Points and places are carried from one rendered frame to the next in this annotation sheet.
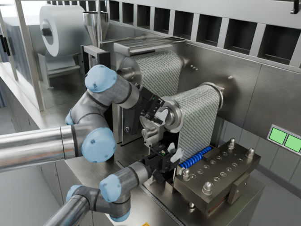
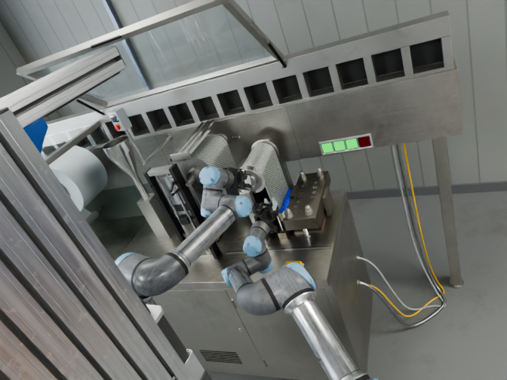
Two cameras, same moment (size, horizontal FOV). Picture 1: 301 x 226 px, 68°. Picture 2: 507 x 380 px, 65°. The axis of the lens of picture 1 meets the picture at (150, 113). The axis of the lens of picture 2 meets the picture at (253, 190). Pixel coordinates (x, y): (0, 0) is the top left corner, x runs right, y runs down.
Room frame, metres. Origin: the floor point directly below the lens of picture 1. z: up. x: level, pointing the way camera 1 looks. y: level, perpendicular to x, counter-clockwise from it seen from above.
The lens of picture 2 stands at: (-0.80, 0.45, 2.08)
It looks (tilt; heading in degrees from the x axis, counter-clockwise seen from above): 29 degrees down; 342
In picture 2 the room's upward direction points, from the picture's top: 22 degrees counter-clockwise
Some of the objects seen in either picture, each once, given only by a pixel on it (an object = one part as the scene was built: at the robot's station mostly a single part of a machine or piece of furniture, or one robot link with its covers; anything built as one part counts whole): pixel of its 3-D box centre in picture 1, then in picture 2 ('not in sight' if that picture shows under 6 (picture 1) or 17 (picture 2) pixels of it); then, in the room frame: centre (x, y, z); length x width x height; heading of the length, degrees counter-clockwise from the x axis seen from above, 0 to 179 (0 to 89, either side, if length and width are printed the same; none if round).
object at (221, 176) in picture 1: (219, 171); (308, 198); (0.72, -0.31, 1.00); 0.40 x 0.16 x 0.06; 133
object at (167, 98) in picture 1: (169, 115); (250, 179); (0.75, -0.07, 1.25); 0.15 x 0.01 x 0.15; 43
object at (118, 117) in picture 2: not in sight; (118, 120); (1.17, 0.28, 1.66); 0.07 x 0.07 x 0.10; 27
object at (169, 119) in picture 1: (166, 115); (249, 181); (0.74, -0.06, 1.25); 0.07 x 0.02 x 0.07; 43
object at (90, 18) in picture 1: (95, 18); (118, 147); (1.35, 0.34, 1.50); 0.14 x 0.14 x 0.06
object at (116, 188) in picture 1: (118, 184); (254, 242); (0.52, 0.09, 1.11); 0.11 x 0.08 x 0.09; 133
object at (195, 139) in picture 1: (195, 140); (278, 188); (0.79, -0.20, 1.11); 0.23 x 0.01 x 0.18; 133
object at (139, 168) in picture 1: (137, 172); (259, 229); (0.57, 0.03, 1.11); 0.08 x 0.05 x 0.08; 43
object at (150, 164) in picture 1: (155, 161); (264, 216); (0.63, -0.03, 1.12); 0.12 x 0.08 x 0.09; 133
